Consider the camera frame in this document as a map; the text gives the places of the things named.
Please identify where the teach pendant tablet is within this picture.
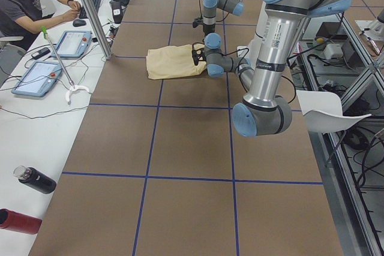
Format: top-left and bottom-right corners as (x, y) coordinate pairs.
(55, 31), (92, 59)
(11, 61), (62, 98)

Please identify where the lower teach pendant tablet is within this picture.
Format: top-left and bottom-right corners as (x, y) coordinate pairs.
(11, 61), (62, 98)

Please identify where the black water bottle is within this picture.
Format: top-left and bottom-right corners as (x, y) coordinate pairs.
(13, 165), (56, 194)

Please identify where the aluminium frame post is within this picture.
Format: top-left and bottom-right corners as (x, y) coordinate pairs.
(81, 0), (112, 60)

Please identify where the black keyboard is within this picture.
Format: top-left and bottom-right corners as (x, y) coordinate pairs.
(78, 0), (104, 19)

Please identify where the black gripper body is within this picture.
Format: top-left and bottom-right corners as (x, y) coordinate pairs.
(203, 23), (214, 37)

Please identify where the red bottle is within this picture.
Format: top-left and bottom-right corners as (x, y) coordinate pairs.
(1, 209), (42, 234)

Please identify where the reacher stick with white hook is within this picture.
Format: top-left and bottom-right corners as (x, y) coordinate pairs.
(40, 26), (91, 105)

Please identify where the upper teach pendant tablet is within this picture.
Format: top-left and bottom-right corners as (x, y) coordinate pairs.
(55, 31), (92, 59)

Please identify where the cream long-sleeve printed shirt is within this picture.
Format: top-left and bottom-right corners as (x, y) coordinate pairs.
(146, 44), (206, 80)

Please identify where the seated person in grey shirt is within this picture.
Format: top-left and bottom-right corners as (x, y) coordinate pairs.
(1, 0), (82, 50)

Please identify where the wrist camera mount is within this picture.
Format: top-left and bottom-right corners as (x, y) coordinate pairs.
(191, 43), (206, 66)
(192, 17), (203, 28)

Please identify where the black computer mouse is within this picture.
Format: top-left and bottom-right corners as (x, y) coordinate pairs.
(73, 19), (86, 27)

